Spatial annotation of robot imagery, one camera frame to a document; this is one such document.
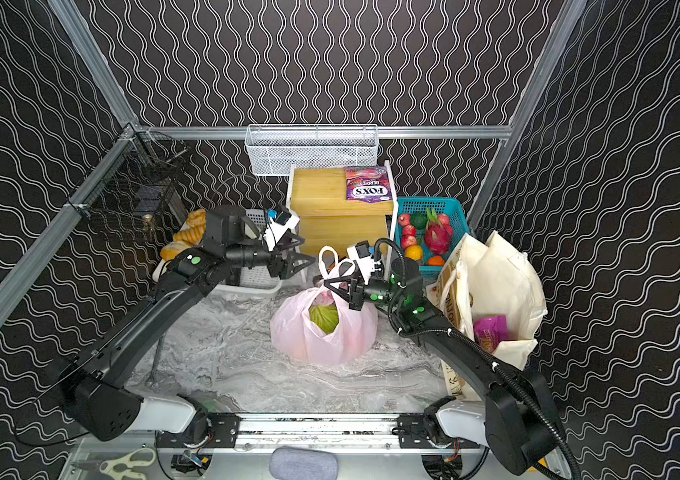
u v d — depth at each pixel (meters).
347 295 0.68
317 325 0.73
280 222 0.59
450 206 1.17
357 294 0.64
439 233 1.05
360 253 0.65
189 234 1.12
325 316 0.86
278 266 0.63
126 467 0.70
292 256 0.61
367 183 0.80
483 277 0.85
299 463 0.68
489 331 0.78
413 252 1.05
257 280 1.01
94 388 0.39
